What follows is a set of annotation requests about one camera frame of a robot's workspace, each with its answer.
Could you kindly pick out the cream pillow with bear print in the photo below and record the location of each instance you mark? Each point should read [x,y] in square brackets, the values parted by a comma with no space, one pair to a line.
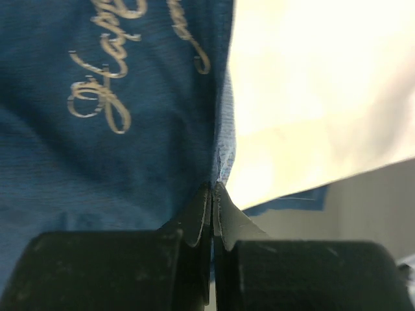
[323,90]

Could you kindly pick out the dark blue embroidered pillowcase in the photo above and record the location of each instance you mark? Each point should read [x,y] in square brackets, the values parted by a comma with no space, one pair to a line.
[113,113]

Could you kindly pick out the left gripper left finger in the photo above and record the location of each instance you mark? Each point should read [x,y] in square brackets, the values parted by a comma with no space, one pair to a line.
[165,269]

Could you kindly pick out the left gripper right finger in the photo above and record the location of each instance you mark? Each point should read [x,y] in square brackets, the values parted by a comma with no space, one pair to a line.
[256,272]

